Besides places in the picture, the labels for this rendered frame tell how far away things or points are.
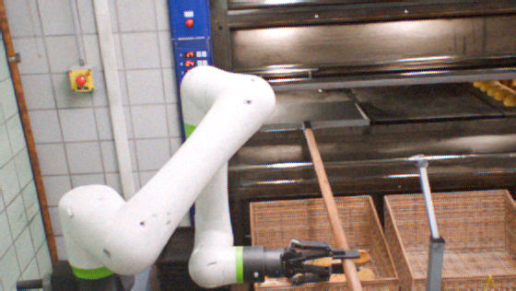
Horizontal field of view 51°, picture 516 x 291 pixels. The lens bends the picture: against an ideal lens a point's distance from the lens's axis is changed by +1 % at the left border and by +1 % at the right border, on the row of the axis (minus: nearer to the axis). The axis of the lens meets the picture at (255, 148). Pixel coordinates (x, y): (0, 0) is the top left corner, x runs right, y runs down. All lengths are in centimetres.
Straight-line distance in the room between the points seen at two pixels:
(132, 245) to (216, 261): 34
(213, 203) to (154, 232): 36
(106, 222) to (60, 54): 135
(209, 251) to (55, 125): 127
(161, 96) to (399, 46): 101
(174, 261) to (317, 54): 101
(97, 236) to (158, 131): 129
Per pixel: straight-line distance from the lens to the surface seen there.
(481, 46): 242
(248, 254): 136
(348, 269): 136
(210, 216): 143
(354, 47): 227
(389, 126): 240
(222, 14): 221
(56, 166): 252
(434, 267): 202
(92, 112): 239
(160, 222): 109
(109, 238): 108
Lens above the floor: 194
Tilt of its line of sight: 21 degrees down
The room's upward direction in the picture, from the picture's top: 3 degrees counter-clockwise
